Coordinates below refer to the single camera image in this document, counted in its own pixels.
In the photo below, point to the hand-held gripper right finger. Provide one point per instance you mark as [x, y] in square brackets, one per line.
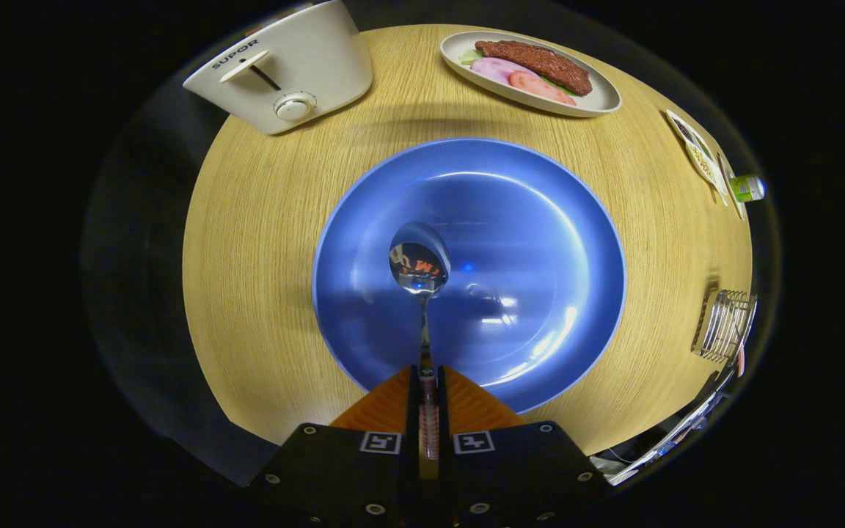
[442, 411]

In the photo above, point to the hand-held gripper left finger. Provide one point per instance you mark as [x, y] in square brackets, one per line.
[414, 411]

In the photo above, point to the blue round plate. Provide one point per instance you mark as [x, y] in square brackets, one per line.
[525, 220]

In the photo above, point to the white flat device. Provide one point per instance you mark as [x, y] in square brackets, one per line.
[679, 433]

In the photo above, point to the square metal basket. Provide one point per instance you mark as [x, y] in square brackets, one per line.
[723, 323]

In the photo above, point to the reddish pink ham slice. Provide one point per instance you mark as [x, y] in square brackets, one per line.
[540, 88]

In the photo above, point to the pale pink ham slice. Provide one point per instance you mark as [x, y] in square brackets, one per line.
[496, 70]

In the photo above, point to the white oval plate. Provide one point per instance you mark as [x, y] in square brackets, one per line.
[598, 99]

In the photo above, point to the green lettuce leaf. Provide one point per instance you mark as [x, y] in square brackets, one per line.
[469, 56]

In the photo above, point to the white toaster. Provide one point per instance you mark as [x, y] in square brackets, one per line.
[320, 66]

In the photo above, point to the brown meat slice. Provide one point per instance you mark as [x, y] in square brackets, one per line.
[540, 62]

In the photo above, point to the white divided tray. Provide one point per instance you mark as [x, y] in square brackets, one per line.
[701, 158]

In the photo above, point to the silver bottle with green label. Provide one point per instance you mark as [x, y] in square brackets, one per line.
[745, 188]

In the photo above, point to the small white dish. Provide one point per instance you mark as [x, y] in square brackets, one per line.
[732, 167]

